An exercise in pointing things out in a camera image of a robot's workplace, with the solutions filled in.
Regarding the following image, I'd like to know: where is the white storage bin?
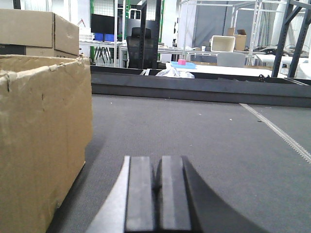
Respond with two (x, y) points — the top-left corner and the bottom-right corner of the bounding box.
(209, 35), (235, 52)

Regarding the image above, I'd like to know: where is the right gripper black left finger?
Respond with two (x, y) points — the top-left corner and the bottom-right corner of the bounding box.
(86, 156), (156, 233)

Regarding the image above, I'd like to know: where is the black office chair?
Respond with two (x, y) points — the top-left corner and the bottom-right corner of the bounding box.
(126, 27), (157, 69)

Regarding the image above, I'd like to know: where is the black computer monitor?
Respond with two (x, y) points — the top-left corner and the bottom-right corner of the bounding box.
(90, 14), (115, 34)

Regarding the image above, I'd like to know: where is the grey chair back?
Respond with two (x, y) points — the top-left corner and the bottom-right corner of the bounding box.
(217, 52), (245, 67)

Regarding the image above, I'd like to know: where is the closed cardboard box behind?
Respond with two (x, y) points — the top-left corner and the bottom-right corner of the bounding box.
(0, 9), (79, 56)

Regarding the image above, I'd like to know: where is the pink small block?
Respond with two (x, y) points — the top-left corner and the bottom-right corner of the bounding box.
(178, 59), (187, 66)

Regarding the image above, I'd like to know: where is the toothed metal floor strip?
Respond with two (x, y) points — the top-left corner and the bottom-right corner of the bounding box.
(240, 103), (311, 164)

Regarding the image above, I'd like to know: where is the brown cardboard box far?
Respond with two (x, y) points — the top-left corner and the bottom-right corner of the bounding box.
(227, 27), (247, 51)

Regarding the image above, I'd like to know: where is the light blue tray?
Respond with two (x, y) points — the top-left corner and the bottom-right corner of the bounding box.
(171, 61), (196, 69)

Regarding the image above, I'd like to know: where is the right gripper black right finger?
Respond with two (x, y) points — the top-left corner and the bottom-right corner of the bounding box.
(157, 156), (266, 233)

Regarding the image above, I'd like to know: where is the black low platform frame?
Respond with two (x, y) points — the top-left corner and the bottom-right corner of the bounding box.
(90, 66), (311, 108)

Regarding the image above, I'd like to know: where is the dark steel rack upright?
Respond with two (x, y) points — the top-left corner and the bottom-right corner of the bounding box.
(271, 0), (311, 78)

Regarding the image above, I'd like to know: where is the large cardboard box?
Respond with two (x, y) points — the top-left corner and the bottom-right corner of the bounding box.
(0, 55), (93, 233)

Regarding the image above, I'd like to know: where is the white lattice basket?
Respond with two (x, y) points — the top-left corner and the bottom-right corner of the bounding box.
(79, 27), (95, 41)

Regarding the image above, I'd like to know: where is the crumpled clear plastic bag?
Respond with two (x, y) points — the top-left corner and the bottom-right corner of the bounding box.
(156, 67), (195, 79)

